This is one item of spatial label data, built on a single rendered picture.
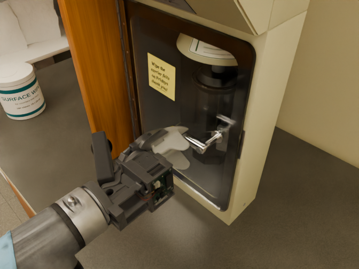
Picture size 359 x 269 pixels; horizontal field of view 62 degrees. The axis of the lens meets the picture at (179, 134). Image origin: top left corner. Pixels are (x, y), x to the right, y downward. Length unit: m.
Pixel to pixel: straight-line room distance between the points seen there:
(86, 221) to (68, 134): 0.61
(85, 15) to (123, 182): 0.36
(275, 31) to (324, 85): 0.50
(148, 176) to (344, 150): 0.69
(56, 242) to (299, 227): 0.55
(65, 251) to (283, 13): 0.42
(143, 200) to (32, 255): 0.16
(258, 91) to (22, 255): 0.39
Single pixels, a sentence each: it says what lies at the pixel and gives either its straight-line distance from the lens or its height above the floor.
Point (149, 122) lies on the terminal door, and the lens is 0.71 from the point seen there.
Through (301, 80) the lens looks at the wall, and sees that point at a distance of 0.95.
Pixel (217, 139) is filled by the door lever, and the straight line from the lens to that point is 0.55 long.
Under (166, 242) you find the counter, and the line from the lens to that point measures 0.72.
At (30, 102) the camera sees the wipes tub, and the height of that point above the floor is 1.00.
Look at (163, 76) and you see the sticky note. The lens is 0.59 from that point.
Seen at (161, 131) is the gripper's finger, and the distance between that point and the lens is 0.51.
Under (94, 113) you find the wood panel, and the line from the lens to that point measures 0.76.
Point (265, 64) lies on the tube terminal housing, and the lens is 0.46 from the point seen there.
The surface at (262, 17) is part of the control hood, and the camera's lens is 0.40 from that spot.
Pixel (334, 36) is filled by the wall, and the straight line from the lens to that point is 0.88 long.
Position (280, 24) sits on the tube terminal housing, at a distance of 0.46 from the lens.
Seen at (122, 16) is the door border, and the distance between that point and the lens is 0.63.
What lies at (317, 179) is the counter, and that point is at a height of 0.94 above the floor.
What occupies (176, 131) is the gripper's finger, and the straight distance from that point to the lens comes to 0.53.
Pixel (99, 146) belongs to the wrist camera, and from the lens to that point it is 0.52.
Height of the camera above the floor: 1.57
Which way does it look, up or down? 42 degrees down
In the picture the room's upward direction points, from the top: straight up
